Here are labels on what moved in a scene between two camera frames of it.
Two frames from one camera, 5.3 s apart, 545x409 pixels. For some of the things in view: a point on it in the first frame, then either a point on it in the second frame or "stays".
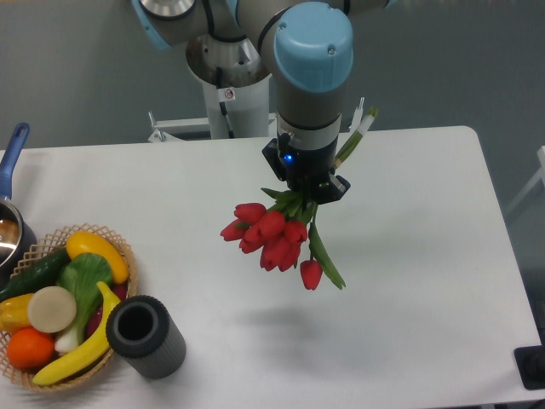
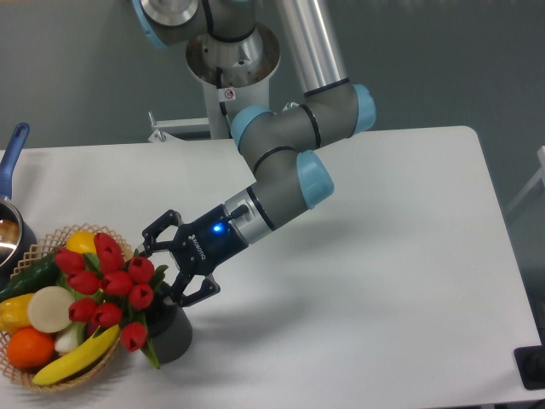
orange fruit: x=30 y=348 stays
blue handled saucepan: x=17 y=238 stays
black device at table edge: x=530 y=360 stays
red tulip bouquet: x=282 y=231 → x=110 y=289
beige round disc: x=51 y=309 stays
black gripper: x=306 y=169 → x=197 y=247
